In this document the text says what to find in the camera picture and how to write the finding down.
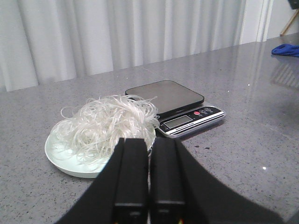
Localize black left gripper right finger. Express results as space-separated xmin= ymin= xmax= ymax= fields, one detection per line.
xmin=150 ymin=138 xmax=283 ymax=224

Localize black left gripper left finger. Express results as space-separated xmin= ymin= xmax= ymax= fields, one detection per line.
xmin=57 ymin=138 xmax=148 ymax=224

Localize white vermicelli noodle bundle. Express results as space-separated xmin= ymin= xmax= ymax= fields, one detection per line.
xmin=50 ymin=95 xmax=159 ymax=165

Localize pale green plate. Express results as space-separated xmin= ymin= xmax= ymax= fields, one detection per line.
xmin=44 ymin=121 xmax=157 ymax=179

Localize black silver kitchen scale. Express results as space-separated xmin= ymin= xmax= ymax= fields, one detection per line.
xmin=125 ymin=80 xmax=226 ymax=138

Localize white pleated curtain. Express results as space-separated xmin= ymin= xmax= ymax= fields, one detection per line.
xmin=0 ymin=0 xmax=299 ymax=92

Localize blue cloth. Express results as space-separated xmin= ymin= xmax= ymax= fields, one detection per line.
xmin=271 ymin=44 xmax=299 ymax=57

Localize wooden stand leg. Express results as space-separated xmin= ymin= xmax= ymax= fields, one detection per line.
xmin=279 ymin=9 xmax=299 ymax=36

